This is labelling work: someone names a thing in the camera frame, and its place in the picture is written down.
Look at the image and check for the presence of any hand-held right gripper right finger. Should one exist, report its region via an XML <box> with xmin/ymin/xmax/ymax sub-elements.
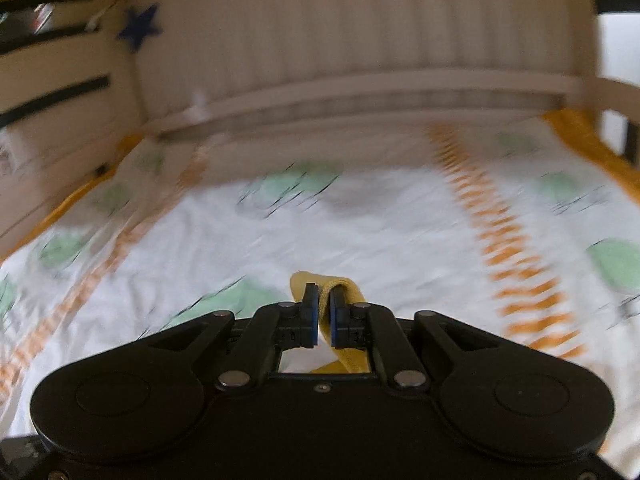
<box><xmin>330</xmin><ymin>284</ymin><xmax>501</xmax><ymax>391</ymax></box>

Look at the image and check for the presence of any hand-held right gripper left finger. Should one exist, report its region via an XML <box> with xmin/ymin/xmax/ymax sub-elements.
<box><xmin>145</xmin><ymin>284</ymin><xmax>319</xmax><ymax>391</ymax></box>

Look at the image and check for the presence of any yellow small garment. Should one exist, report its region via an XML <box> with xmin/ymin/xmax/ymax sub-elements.
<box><xmin>290</xmin><ymin>271</ymin><xmax>373</xmax><ymax>374</ymax></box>

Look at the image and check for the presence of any white printed bedsheet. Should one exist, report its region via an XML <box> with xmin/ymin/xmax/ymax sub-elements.
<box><xmin>0</xmin><ymin>110</ymin><xmax>640</xmax><ymax>467</ymax></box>

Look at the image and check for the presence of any beige wooden headboard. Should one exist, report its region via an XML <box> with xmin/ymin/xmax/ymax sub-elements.
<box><xmin>95</xmin><ymin>0</ymin><xmax>601</xmax><ymax>137</ymax></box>

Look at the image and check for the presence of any blue star sticker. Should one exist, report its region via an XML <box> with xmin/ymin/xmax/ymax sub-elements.
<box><xmin>117</xmin><ymin>4</ymin><xmax>161</xmax><ymax>54</ymax></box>

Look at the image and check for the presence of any beige wooden bed side rail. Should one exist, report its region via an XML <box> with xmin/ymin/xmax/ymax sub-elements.
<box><xmin>0</xmin><ymin>0</ymin><xmax>147</xmax><ymax>261</ymax></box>
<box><xmin>570</xmin><ymin>0</ymin><xmax>640</xmax><ymax>163</ymax></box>

